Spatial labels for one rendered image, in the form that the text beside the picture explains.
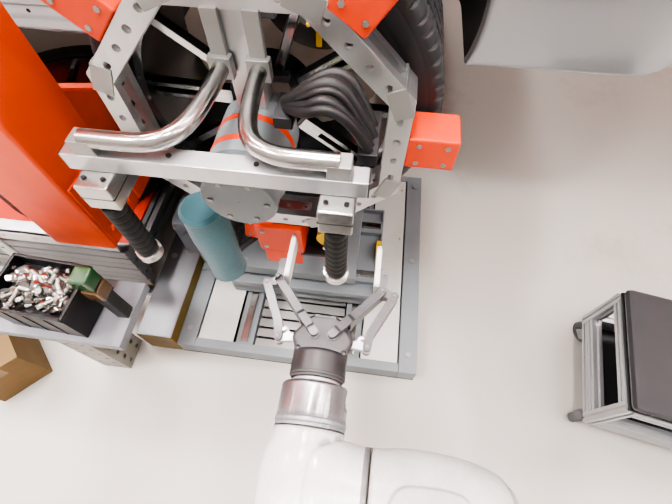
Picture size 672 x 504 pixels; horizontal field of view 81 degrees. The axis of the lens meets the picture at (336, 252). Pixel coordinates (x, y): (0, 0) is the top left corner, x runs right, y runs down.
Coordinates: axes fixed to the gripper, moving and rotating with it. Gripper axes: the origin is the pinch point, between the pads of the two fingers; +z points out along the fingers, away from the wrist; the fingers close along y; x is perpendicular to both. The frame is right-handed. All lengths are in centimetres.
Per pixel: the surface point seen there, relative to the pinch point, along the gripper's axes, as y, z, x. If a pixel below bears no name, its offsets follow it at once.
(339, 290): -2, 25, -69
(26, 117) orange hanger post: -57, 17, 6
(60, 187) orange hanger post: -57, 12, -7
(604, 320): 85, 25, -67
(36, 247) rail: -97, 19, -52
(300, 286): -15, 24, -69
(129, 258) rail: -68, 20, -53
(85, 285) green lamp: -50, -4, -18
